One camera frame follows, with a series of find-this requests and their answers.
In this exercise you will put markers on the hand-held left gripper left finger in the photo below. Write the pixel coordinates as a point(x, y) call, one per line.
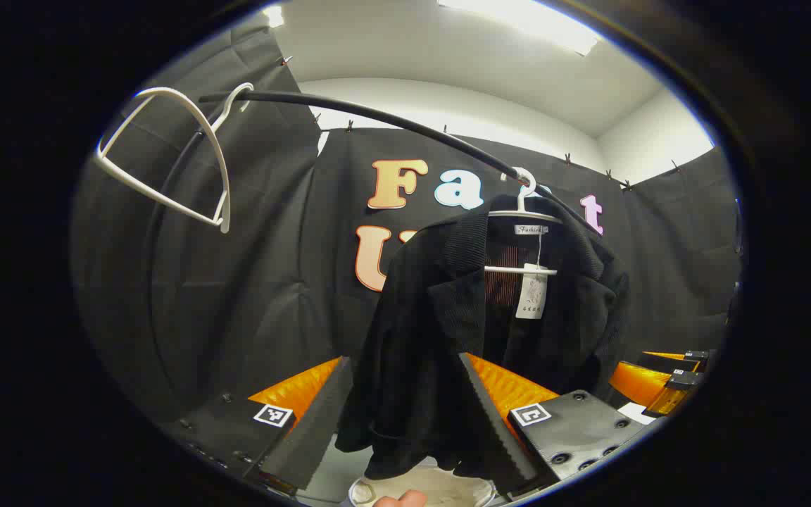
point(314, 429)

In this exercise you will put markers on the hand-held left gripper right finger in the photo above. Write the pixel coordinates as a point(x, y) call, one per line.
point(493, 436)

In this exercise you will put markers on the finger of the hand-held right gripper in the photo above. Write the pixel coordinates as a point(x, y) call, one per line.
point(634, 384)
point(673, 398)

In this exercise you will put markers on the white laundry hamper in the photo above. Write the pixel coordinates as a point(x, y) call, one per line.
point(448, 486)

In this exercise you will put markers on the black ribbed jacket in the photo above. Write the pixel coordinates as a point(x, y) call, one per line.
point(419, 338)

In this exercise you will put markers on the empty white clothes hanger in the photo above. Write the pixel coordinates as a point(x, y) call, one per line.
point(224, 215)

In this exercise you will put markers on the black backdrop cloth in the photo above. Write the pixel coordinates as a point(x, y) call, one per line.
point(250, 282)

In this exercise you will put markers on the large ceiling light panel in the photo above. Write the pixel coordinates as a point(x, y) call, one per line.
point(525, 21)

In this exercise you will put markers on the small ceiling light panel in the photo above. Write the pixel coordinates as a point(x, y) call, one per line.
point(274, 15)

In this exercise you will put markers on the black clothes rail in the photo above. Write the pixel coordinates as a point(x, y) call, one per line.
point(377, 116)

